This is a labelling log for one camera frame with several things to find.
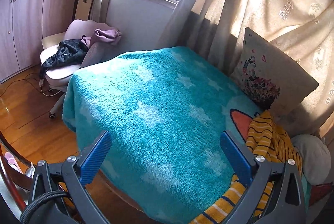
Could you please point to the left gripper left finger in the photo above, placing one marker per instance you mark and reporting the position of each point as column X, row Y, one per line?
column 58, row 193

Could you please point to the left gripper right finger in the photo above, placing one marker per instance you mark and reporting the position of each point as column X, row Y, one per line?
column 286, row 203

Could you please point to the yellow striped small shirt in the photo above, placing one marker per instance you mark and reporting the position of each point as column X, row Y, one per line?
column 263, row 137

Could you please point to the red cushion at bedside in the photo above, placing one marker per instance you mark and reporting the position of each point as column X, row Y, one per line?
column 320, row 191

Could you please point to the light grey plush pillow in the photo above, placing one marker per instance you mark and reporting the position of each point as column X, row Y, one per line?
column 316, row 158

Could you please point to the white floral butterfly pillow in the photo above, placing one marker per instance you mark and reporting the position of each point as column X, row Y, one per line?
column 269, row 77

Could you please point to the teal fleece cartoon blanket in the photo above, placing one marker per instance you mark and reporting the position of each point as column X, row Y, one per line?
column 165, row 110

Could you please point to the black jacket on chair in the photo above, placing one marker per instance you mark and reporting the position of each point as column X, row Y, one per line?
column 70, row 52

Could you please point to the purple garment on chair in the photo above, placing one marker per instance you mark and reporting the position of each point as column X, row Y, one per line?
column 111, row 37

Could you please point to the cardboard panel by window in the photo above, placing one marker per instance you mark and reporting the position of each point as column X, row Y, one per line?
column 83, row 9

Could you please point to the beige star curtain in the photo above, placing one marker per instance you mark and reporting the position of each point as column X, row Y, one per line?
column 216, row 29

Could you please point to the pink wooden wardrobe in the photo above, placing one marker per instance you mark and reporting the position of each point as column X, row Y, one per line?
column 24, row 23

